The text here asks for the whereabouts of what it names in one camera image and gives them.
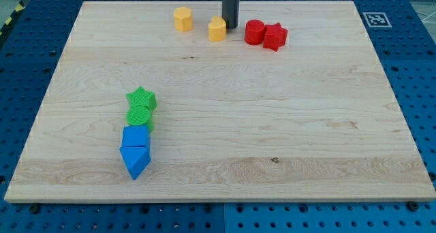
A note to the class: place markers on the blue square block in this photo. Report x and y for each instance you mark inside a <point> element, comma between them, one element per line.
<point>135,136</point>

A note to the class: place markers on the yellow hexagon block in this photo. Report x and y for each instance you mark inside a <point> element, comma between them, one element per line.
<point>183,20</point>

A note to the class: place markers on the blue triangle block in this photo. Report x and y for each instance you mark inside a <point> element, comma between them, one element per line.
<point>136,159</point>

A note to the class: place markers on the white fiducial marker tag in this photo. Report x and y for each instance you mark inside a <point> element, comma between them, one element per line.
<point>377,20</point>

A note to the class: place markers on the red star block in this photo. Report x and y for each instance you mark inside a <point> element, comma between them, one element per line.
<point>275,36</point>

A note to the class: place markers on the yellow heart block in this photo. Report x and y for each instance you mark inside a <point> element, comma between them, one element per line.
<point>216,29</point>

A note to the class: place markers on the green star block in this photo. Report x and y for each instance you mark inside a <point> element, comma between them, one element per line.
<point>142,97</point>

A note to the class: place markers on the red circle block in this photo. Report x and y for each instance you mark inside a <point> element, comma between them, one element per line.
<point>254,32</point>

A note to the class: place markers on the wooden board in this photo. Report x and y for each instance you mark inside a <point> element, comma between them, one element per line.
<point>315,121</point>

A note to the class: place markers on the green circle block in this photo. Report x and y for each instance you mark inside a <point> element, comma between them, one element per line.
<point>140,115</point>

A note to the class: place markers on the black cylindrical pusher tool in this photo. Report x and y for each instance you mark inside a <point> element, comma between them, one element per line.
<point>230,12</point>

